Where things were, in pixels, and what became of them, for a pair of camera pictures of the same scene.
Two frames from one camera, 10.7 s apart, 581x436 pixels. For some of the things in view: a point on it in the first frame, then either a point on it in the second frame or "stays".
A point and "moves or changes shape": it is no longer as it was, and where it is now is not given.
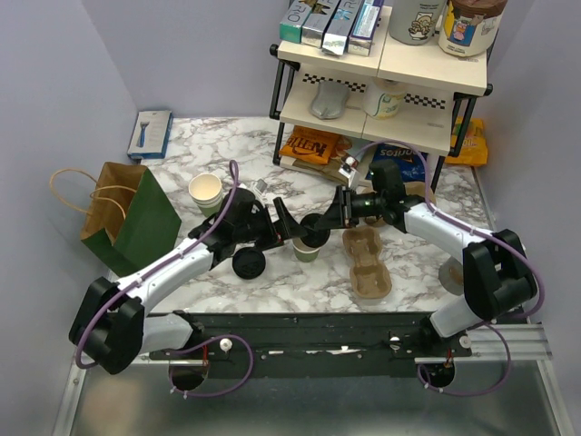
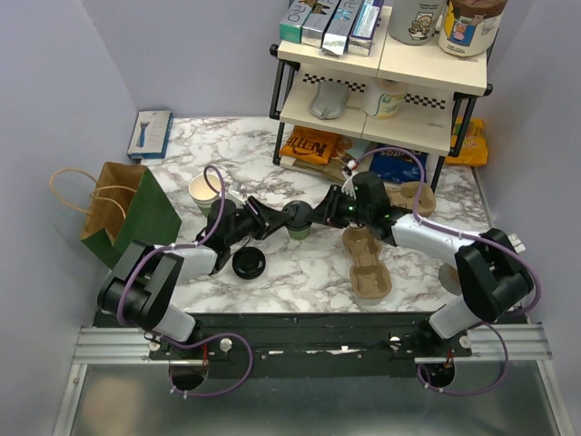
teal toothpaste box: x=290 y=25 stays
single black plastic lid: x=316 y=239 -> x=295 y=213
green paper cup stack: x=206 y=191 stays
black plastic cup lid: x=249 y=262 stays
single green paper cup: x=303 y=252 moves or changes shape
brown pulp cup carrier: x=369 y=277 stays
